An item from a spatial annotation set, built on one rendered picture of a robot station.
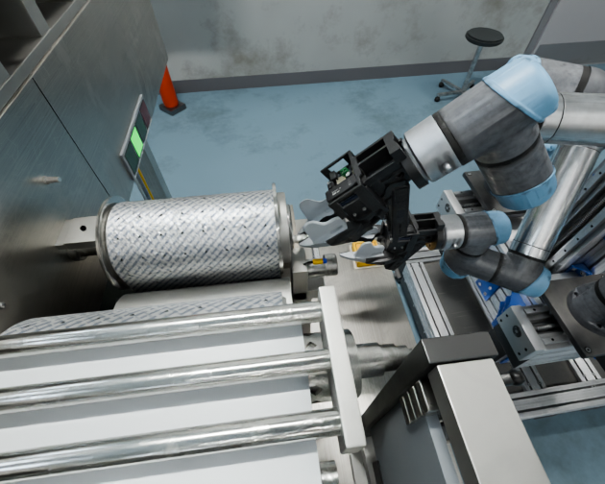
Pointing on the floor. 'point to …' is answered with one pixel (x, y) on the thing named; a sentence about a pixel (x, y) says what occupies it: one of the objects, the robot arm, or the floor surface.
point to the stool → (488, 37)
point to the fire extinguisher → (169, 96)
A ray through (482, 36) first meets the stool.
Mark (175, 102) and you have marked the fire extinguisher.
